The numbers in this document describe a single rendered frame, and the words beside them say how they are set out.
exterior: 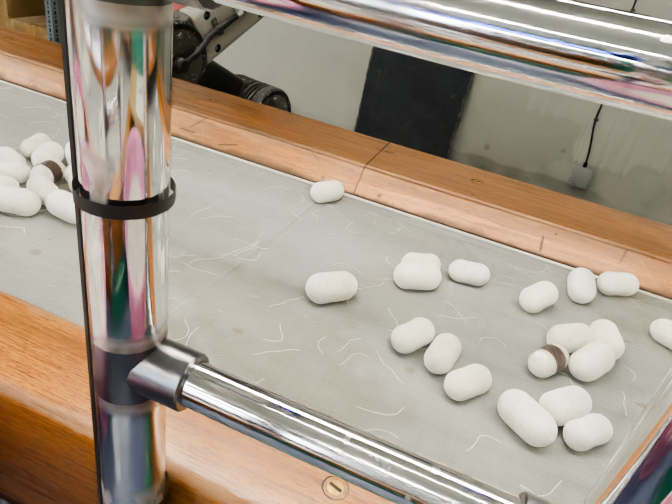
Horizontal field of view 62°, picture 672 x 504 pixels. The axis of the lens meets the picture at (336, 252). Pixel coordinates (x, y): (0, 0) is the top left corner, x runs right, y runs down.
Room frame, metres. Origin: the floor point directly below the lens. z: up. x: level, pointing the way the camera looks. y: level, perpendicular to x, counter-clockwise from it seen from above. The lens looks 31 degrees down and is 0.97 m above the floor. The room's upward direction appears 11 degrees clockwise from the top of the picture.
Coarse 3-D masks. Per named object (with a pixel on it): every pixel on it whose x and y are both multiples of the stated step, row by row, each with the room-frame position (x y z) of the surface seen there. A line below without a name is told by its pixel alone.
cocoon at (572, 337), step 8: (552, 328) 0.32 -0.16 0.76; (560, 328) 0.32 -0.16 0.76; (568, 328) 0.32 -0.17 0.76; (576, 328) 0.32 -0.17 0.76; (584, 328) 0.32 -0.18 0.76; (552, 336) 0.31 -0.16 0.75; (560, 336) 0.31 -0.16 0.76; (568, 336) 0.31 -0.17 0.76; (576, 336) 0.31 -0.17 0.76; (584, 336) 0.31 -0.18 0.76; (592, 336) 0.32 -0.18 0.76; (560, 344) 0.31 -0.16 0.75; (568, 344) 0.31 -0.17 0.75; (576, 344) 0.31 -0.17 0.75; (584, 344) 0.31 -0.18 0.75; (568, 352) 0.31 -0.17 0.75
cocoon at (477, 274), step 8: (456, 264) 0.38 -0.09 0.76; (464, 264) 0.38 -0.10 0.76; (472, 264) 0.38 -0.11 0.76; (480, 264) 0.38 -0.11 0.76; (456, 272) 0.37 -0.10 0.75; (464, 272) 0.37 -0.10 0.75; (472, 272) 0.37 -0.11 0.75; (480, 272) 0.37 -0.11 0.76; (488, 272) 0.38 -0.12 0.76; (456, 280) 0.37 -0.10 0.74; (464, 280) 0.37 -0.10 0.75; (472, 280) 0.37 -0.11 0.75; (480, 280) 0.37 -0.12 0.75
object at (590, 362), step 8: (592, 344) 0.30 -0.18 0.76; (600, 344) 0.30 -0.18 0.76; (576, 352) 0.29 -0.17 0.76; (584, 352) 0.29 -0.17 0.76; (592, 352) 0.29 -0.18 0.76; (600, 352) 0.29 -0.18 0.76; (608, 352) 0.30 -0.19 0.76; (576, 360) 0.29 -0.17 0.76; (584, 360) 0.29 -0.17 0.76; (592, 360) 0.29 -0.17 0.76; (600, 360) 0.29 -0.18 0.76; (608, 360) 0.29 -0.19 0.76; (576, 368) 0.28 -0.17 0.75; (584, 368) 0.28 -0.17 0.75; (592, 368) 0.28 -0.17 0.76; (600, 368) 0.28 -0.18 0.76; (608, 368) 0.29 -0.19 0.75; (576, 376) 0.28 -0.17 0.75; (584, 376) 0.28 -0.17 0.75; (592, 376) 0.28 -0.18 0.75; (600, 376) 0.29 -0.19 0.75
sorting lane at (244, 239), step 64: (0, 128) 0.49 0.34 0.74; (64, 128) 0.52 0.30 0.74; (192, 192) 0.44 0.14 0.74; (256, 192) 0.47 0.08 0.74; (0, 256) 0.30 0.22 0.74; (64, 256) 0.31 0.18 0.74; (192, 256) 0.34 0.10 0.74; (256, 256) 0.36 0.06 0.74; (320, 256) 0.38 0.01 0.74; (384, 256) 0.40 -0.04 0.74; (448, 256) 0.42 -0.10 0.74; (512, 256) 0.44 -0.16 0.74; (192, 320) 0.27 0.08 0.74; (256, 320) 0.28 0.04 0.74; (320, 320) 0.30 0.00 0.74; (384, 320) 0.31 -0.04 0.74; (448, 320) 0.33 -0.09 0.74; (512, 320) 0.34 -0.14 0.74; (576, 320) 0.36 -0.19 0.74; (640, 320) 0.38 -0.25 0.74; (320, 384) 0.24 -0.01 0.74; (384, 384) 0.25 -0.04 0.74; (512, 384) 0.27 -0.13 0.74; (576, 384) 0.28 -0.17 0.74; (640, 384) 0.30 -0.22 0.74; (448, 448) 0.21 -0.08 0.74; (512, 448) 0.22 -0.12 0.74
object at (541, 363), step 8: (536, 352) 0.29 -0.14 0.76; (544, 352) 0.29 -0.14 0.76; (528, 360) 0.29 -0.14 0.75; (536, 360) 0.28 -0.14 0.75; (544, 360) 0.28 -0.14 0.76; (552, 360) 0.28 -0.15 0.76; (568, 360) 0.29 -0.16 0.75; (536, 368) 0.28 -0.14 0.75; (544, 368) 0.28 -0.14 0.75; (552, 368) 0.28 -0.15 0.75; (544, 376) 0.28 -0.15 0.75
